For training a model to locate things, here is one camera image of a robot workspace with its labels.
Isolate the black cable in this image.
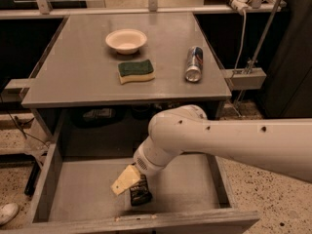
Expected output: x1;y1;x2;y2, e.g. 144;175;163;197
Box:
0;95;51;148

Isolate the green yellow sponge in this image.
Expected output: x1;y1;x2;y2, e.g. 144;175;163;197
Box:
118;59;155;84

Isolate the grey open top drawer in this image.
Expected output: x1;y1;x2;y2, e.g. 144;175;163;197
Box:
0;108;260;234

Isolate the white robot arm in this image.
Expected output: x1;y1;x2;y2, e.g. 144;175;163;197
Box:
111;105;312;195

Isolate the silver blue drink can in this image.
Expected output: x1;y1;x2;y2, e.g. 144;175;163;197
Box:
185;46;203;82

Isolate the white shoe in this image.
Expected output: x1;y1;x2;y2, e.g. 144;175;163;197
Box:
0;203;19;226

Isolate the white paper bowl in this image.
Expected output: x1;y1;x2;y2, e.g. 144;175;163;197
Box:
105;29;147;55

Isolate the white cable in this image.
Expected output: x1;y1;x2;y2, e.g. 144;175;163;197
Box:
227;9;248;80

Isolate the grey metal bracket block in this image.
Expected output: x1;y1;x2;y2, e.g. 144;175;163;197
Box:
221;68;266;91

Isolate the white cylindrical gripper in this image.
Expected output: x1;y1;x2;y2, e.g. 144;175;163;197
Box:
110;136;182;195

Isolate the black rxbar chocolate bar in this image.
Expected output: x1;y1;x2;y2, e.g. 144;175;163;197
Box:
130;175;153;207

